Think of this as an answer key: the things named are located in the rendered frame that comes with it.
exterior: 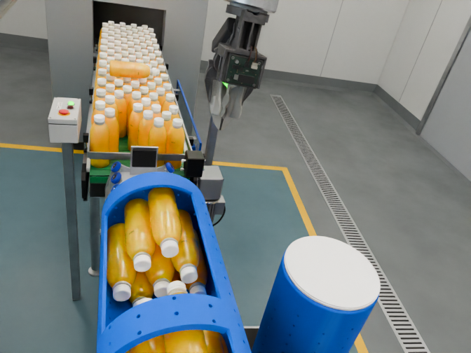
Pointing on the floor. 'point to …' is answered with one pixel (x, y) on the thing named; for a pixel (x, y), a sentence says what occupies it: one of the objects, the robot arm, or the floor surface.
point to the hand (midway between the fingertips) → (220, 121)
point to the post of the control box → (71, 217)
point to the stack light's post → (210, 143)
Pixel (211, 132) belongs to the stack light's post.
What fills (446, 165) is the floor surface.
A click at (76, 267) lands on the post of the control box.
